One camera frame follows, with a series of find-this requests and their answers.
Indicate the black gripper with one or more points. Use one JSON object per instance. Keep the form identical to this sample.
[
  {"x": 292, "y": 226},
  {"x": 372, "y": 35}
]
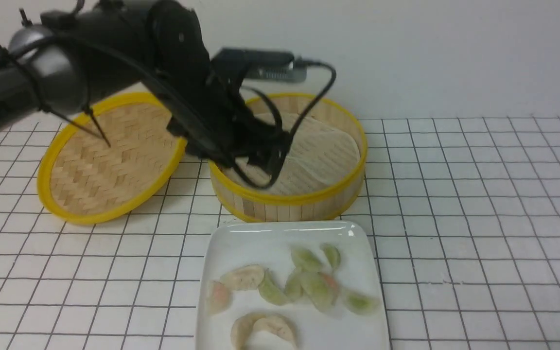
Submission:
[{"x": 218, "y": 126}]

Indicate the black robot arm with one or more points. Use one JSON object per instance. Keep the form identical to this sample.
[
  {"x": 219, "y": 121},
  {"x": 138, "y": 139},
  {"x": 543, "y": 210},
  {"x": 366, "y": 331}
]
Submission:
[{"x": 69, "y": 61}]

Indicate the white square plate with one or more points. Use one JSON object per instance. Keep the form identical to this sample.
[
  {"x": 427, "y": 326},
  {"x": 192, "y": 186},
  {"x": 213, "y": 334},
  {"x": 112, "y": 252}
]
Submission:
[{"x": 269, "y": 244}]

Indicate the green dumpling on plate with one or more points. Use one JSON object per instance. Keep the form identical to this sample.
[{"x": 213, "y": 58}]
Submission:
[{"x": 359, "y": 303}]

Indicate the bamboo steamer lid yellow rim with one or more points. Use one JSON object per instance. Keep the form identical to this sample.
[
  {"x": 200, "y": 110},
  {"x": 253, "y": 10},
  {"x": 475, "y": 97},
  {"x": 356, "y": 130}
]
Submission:
[{"x": 84, "y": 180}]

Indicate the white steamer liner paper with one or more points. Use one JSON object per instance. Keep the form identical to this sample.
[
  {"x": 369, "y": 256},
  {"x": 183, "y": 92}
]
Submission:
[{"x": 324, "y": 151}]

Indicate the bamboo steamer basket yellow rim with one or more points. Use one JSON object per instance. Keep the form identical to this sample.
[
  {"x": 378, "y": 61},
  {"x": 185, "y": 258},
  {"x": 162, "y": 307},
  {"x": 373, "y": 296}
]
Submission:
[{"x": 252, "y": 205}]

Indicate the beige dumpling upper left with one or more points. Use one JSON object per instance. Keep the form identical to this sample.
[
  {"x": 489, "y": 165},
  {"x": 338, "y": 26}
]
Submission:
[{"x": 245, "y": 278}]

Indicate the beige dumpling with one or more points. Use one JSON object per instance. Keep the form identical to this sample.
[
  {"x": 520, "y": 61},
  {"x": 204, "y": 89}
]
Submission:
[
  {"x": 272, "y": 323},
  {"x": 245, "y": 278}
]

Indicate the green dumpling top centre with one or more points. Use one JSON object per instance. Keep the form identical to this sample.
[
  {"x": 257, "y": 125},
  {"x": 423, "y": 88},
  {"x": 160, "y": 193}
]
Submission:
[{"x": 306, "y": 260}]

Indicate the green dumpling top right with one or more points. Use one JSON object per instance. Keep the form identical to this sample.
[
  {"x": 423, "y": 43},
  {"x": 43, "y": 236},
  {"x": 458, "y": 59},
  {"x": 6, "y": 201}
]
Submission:
[{"x": 332, "y": 255}]

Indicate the pink dumpling left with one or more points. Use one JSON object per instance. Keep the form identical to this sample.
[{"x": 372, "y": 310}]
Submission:
[{"x": 219, "y": 297}]

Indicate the green dumpling centre left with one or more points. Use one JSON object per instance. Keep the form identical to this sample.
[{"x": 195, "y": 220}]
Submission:
[{"x": 270, "y": 292}]

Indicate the green pink dumpling centre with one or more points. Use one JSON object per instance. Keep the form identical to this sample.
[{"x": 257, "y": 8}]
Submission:
[{"x": 320, "y": 288}]

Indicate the beige dumpling bottom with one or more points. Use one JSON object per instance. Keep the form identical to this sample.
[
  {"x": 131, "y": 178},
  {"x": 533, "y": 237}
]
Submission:
[{"x": 272, "y": 323}]

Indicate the checkered white tablecloth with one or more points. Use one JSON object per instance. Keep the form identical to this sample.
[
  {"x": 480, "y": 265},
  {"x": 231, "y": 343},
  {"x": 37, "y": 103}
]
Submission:
[{"x": 463, "y": 218}]

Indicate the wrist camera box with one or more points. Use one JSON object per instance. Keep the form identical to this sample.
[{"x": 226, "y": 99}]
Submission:
[{"x": 260, "y": 63}]

